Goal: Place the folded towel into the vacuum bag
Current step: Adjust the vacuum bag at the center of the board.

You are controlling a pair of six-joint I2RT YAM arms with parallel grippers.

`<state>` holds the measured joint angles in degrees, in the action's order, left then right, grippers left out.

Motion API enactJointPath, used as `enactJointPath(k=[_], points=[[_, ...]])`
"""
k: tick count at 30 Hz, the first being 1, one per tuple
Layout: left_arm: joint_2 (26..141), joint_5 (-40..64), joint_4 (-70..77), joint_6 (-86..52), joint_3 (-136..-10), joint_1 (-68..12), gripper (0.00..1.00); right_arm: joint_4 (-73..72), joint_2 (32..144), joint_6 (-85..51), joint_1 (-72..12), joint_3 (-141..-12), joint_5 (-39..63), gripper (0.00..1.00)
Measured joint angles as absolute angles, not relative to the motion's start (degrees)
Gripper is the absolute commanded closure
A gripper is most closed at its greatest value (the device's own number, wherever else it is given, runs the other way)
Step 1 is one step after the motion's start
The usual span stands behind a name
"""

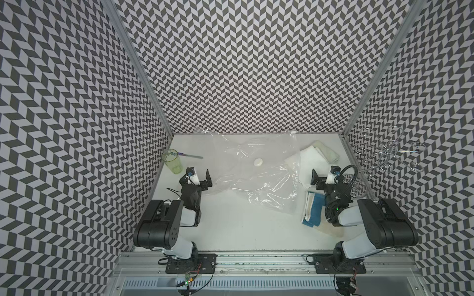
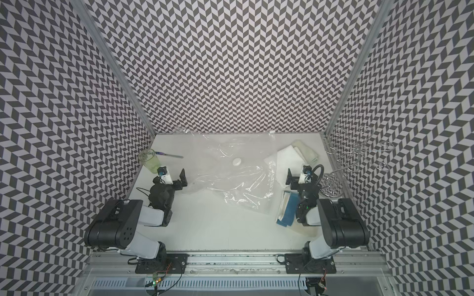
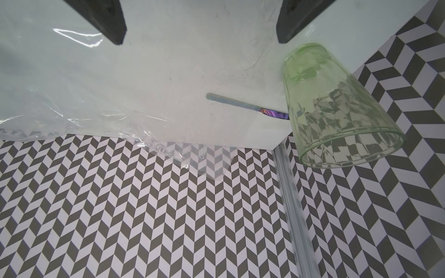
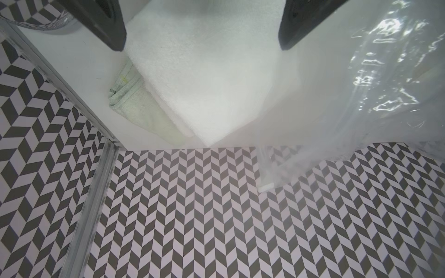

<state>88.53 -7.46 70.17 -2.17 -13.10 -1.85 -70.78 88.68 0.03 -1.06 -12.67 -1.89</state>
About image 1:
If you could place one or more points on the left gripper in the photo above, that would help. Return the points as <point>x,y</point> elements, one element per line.
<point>202,183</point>

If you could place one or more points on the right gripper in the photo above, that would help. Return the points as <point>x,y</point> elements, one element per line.
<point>315,178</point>

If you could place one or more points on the blue and cream towel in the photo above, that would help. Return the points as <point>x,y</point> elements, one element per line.
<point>313,208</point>

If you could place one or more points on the clear plastic vacuum bag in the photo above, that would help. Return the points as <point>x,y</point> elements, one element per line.
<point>273,185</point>

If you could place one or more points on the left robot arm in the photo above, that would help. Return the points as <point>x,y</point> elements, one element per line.
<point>159,227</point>

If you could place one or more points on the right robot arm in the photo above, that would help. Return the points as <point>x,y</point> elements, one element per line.
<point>386,226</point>

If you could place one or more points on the white folded towel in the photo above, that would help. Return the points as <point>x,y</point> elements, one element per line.
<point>307,160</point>

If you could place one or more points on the pale green folded cloth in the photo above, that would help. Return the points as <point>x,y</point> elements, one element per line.
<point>329,154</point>

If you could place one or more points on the white vacuum bag valve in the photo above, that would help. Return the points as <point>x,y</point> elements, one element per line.
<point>258,162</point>

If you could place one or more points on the purple toothbrush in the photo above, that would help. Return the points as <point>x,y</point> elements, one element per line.
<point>190,155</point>

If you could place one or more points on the green plastic cup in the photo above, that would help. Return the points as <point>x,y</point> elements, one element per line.
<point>172,161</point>

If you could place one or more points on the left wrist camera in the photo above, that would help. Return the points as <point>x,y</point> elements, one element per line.
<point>191,176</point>

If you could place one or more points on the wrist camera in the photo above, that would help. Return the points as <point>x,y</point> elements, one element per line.
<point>191,176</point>
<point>333,175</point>

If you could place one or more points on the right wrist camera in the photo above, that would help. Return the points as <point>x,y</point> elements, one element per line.
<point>333,175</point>

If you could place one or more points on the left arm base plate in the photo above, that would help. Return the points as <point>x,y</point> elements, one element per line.
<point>190,263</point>

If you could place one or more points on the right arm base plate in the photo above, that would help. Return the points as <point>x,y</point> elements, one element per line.
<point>329,264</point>

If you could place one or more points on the aluminium frame rail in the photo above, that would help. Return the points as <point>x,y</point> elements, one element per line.
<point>278,263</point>

